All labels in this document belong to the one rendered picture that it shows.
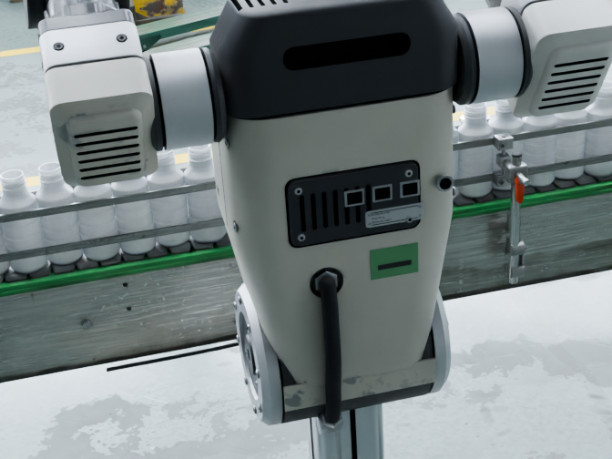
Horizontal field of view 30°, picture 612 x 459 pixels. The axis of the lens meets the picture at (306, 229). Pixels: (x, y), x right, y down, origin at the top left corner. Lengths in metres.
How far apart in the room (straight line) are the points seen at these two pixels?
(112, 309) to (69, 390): 1.48
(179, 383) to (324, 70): 2.34
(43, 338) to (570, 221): 0.93
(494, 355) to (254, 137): 2.37
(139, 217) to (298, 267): 0.76
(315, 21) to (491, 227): 1.03
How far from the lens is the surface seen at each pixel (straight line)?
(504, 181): 1.97
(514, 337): 3.45
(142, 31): 6.01
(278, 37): 1.03
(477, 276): 2.05
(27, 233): 1.86
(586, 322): 3.54
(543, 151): 2.01
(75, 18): 1.07
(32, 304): 1.89
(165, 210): 1.87
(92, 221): 1.85
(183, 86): 1.03
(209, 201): 1.86
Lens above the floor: 1.89
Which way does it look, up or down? 28 degrees down
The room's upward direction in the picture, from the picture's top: 4 degrees counter-clockwise
